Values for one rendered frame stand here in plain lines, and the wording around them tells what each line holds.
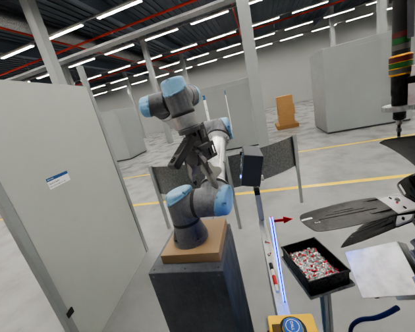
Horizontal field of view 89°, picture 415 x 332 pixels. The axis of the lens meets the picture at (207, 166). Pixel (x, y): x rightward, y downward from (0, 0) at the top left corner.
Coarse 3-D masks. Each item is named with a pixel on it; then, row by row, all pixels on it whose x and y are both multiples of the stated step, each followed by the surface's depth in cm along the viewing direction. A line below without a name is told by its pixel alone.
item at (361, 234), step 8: (368, 224) 80; (376, 224) 75; (384, 224) 71; (392, 224) 68; (360, 232) 81; (368, 232) 76; (376, 232) 72; (384, 232) 69; (352, 240) 81; (360, 240) 76
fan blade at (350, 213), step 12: (336, 204) 70; (348, 204) 66; (360, 204) 64; (372, 204) 62; (384, 204) 60; (300, 216) 72; (312, 216) 67; (324, 216) 64; (336, 216) 62; (348, 216) 60; (360, 216) 58; (372, 216) 57; (384, 216) 56; (312, 228) 58; (324, 228) 56; (336, 228) 55
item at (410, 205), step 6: (378, 198) 64; (384, 198) 63; (402, 198) 61; (390, 204) 60; (396, 204) 59; (402, 204) 59; (408, 204) 58; (414, 204) 57; (396, 210) 57; (402, 210) 57; (408, 210) 56; (414, 210) 55
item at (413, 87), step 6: (414, 66) 47; (414, 72) 47; (408, 78) 48; (414, 78) 47; (408, 84) 49; (414, 84) 48; (408, 90) 49; (414, 90) 48; (408, 96) 49; (414, 96) 49; (408, 102) 50; (414, 102) 49; (384, 108) 53; (390, 108) 52; (396, 108) 51; (402, 108) 50; (408, 108) 49; (414, 108) 49
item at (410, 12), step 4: (408, 0) 44; (412, 0) 44; (408, 4) 44; (412, 4) 44; (408, 8) 45; (412, 8) 45; (408, 12) 45; (412, 12) 45; (408, 16) 45; (412, 16) 45; (408, 20) 45; (412, 20) 45; (408, 24) 45; (412, 24) 45; (408, 28) 46; (412, 28) 45; (408, 32) 46; (412, 32) 46; (408, 36) 46; (412, 36) 46
